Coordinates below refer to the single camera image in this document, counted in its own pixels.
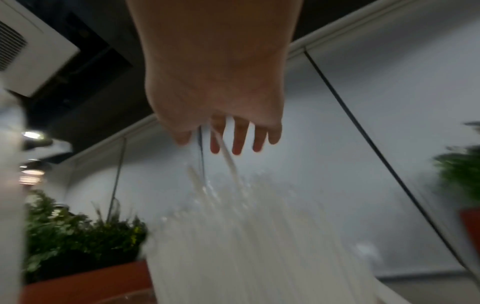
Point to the orange plant pot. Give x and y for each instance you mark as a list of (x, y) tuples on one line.
[(471, 228), (93, 282)]

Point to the round ceiling lamp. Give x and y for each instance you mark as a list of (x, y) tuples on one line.
[(32, 135)]

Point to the white air vent unit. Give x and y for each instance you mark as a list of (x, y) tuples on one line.
[(30, 56)]

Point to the bundle of white straws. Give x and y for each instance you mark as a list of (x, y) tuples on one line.
[(258, 246)]

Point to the person's right hand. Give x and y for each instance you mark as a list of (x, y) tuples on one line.
[(213, 89)]

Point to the single white plastic straw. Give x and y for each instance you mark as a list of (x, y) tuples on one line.
[(227, 157)]

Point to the green leafy plant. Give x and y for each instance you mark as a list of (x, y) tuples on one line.
[(75, 240), (461, 175)]

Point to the white column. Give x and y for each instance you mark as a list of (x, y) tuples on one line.
[(11, 207)]

